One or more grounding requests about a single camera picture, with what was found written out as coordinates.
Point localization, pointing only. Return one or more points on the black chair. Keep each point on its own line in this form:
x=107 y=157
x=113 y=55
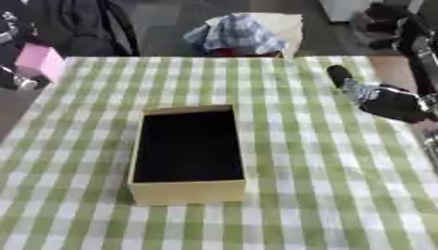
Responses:
x=85 y=29

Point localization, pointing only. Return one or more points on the blue white checked cloth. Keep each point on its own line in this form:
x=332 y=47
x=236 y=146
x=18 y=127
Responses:
x=242 y=32

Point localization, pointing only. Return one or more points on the white cabinet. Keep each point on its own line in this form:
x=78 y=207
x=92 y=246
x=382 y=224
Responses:
x=342 y=9

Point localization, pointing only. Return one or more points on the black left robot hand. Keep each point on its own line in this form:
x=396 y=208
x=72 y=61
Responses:
x=12 y=76

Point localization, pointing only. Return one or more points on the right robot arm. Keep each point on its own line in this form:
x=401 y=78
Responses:
x=423 y=55

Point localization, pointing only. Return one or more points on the pink block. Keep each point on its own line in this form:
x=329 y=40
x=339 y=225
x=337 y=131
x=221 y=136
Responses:
x=41 y=62

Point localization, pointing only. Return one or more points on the tan cardboard box black inside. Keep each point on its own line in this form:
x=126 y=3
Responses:
x=185 y=192

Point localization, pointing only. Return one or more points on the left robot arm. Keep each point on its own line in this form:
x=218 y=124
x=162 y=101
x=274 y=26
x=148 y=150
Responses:
x=12 y=22

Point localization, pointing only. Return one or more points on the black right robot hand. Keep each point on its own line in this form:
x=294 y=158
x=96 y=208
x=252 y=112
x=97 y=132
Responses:
x=396 y=104

